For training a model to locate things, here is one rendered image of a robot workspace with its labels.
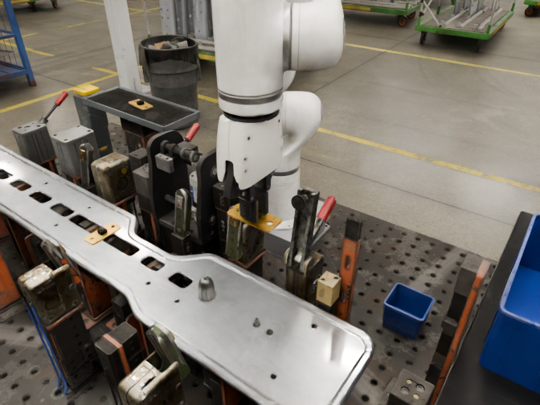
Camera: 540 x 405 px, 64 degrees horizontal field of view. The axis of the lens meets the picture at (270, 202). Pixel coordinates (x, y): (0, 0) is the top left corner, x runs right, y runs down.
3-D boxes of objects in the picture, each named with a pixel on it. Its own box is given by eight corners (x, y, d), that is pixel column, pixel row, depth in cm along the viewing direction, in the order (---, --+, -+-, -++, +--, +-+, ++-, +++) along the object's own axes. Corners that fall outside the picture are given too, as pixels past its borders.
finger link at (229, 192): (239, 137, 59) (255, 154, 63) (212, 188, 58) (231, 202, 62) (245, 139, 58) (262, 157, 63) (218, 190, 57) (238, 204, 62)
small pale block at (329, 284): (307, 393, 103) (317, 280, 82) (315, 382, 105) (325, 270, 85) (320, 401, 101) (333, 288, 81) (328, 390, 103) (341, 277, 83)
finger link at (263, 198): (260, 164, 67) (261, 199, 71) (247, 172, 65) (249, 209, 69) (278, 169, 66) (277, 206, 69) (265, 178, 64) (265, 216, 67)
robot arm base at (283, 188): (271, 191, 158) (269, 146, 147) (319, 206, 150) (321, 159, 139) (243, 220, 145) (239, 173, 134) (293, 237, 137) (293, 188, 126)
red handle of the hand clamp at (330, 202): (286, 256, 87) (323, 191, 91) (289, 260, 89) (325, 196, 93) (304, 264, 85) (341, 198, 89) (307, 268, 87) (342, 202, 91)
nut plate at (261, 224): (225, 214, 69) (225, 207, 68) (240, 202, 71) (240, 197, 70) (268, 233, 65) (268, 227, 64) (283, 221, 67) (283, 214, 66)
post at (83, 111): (100, 206, 167) (70, 95, 142) (116, 197, 172) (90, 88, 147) (112, 213, 163) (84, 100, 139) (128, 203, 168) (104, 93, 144)
